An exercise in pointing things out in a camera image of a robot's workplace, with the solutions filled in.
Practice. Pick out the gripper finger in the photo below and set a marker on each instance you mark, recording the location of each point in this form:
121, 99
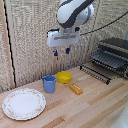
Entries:
55, 52
68, 50

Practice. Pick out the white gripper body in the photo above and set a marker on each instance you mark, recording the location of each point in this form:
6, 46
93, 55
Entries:
63, 38

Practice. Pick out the grey ribbed oven tray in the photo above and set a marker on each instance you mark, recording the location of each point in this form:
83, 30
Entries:
108, 60

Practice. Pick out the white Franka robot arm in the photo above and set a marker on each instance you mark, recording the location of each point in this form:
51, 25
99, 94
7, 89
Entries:
71, 13

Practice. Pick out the beige woven folding screen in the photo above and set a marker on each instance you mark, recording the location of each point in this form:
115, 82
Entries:
31, 43

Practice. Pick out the yellow bowl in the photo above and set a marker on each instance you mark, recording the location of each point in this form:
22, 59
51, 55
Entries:
64, 77

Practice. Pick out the blue plastic cup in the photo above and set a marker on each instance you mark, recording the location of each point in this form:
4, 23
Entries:
49, 84

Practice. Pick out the orange rectangular block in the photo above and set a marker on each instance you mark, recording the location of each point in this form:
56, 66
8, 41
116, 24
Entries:
76, 89

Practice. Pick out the white plate with patterned rim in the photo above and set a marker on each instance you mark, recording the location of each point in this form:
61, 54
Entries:
24, 104

